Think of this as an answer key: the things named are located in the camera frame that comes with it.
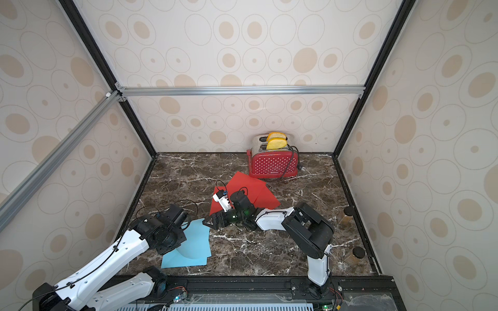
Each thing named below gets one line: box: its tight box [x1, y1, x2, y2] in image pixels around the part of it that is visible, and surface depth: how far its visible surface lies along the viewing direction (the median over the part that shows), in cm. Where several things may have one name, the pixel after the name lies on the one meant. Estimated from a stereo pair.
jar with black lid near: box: [344, 246, 366, 267], surface depth 76 cm
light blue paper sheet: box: [161, 222, 212, 269], surface depth 83 cm
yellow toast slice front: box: [266, 137, 288, 150], surface depth 99 cm
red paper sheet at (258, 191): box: [226, 171, 281, 210], surface depth 108 cm
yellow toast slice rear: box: [267, 131, 287, 143], surface depth 103 cm
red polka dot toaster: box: [246, 134, 299, 179], surface depth 102 cm
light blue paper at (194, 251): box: [161, 218, 212, 269], surface depth 83 cm
